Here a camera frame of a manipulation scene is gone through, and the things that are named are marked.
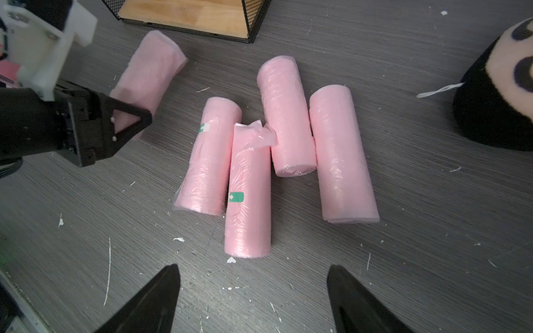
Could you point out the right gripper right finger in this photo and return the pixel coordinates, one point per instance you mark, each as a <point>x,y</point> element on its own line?
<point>356,309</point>

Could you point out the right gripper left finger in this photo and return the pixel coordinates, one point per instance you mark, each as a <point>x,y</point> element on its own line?
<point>152,309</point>

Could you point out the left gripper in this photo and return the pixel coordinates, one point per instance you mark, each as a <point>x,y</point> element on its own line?
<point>96,126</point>

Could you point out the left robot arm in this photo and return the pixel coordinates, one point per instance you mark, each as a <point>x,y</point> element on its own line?
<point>42,113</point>

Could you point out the pink alarm clock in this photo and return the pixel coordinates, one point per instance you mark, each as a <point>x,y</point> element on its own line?
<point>8,72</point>

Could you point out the cartoon boy plush doll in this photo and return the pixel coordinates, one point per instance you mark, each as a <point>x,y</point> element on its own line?
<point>493,101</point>

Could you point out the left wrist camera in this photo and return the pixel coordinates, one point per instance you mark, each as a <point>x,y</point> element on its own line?
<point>36,38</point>

